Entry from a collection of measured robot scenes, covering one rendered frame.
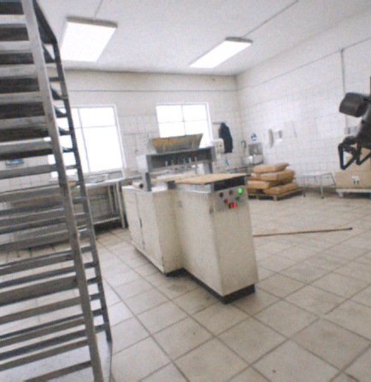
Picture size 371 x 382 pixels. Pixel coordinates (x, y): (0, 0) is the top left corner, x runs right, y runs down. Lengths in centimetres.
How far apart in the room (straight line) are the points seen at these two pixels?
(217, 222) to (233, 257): 29
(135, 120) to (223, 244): 443
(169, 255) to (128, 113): 396
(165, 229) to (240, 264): 79
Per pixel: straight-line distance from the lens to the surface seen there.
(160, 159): 261
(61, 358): 189
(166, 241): 261
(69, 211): 117
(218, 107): 722
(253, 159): 693
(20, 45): 130
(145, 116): 617
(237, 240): 211
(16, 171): 124
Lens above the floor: 111
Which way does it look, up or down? 5 degrees down
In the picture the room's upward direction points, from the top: 8 degrees counter-clockwise
